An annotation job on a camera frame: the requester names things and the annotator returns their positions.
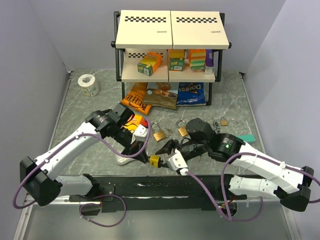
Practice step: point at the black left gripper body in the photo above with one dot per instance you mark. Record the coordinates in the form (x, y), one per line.
(124, 137)

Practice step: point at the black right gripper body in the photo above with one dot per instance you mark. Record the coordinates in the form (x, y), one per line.
(192, 148)

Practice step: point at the large brass padlock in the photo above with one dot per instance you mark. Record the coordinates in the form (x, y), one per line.
(181, 125)

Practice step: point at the brass padlock long shackle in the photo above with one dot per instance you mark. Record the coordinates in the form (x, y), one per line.
(158, 133)

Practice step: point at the yellow black padlock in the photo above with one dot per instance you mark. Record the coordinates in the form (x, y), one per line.
(156, 162)

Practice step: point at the small brass padlock front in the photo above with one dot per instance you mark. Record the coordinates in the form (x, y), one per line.
(224, 122)

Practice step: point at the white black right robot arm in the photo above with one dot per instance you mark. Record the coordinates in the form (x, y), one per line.
(277, 180)

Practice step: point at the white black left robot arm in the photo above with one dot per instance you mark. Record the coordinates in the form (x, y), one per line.
(41, 177)

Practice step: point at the orange green box on table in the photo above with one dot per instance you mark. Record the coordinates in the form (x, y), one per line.
(134, 122)

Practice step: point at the orange Reese's bag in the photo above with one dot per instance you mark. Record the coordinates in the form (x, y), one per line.
(135, 98)

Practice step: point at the blue Doritos bag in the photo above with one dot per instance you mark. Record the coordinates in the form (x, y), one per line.
(191, 94)

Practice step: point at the brown chip bag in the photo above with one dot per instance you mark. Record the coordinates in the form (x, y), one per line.
(162, 94)

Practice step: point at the teal rectangular box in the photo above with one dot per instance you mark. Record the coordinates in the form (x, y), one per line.
(249, 138)

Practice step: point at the white tape roll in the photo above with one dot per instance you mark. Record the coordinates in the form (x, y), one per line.
(89, 85)

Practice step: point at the orange green box on shelf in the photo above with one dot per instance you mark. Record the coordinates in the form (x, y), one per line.
(150, 63)

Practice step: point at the purple white bottle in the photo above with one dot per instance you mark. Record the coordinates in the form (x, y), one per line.
(209, 62)

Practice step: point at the stacked coloured sponges pack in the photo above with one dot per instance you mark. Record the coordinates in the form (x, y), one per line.
(196, 58)

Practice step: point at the green yellow box on shelf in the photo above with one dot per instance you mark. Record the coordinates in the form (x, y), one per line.
(176, 59)

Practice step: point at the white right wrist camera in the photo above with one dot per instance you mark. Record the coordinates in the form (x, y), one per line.
(177, 163)

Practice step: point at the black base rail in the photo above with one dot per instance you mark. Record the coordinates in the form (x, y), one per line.
(167, 192)

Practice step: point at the black frame cream shelf rack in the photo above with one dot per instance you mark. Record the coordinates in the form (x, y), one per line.
(137, 32)

